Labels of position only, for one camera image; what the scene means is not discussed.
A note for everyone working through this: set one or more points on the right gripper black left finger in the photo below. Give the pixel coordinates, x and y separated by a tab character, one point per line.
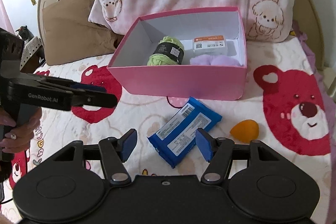
111	152

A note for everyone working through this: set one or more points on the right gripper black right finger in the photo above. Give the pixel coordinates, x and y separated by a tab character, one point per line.
221	152

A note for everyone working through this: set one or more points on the purple plush toy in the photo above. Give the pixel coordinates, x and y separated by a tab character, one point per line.
216	60

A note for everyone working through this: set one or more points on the clear box with orange label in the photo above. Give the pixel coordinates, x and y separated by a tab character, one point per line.
210	45

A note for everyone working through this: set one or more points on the green yarn ball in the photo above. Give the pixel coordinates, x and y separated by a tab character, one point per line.
169	51

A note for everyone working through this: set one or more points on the person's left hand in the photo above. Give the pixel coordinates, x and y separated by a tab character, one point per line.
18	139

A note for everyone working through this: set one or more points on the orange makeup sponge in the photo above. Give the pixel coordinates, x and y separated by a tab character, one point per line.
245	131

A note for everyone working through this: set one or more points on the blue wet wipes pack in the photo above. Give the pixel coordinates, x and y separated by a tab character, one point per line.
176	138

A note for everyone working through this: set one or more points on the dark cat figurine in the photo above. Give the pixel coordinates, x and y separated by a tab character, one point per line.
24	33

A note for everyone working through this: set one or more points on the brown pillow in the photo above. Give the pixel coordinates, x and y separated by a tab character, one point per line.
69	36

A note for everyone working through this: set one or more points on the pink cardboard box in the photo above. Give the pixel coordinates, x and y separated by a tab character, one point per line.
128	64

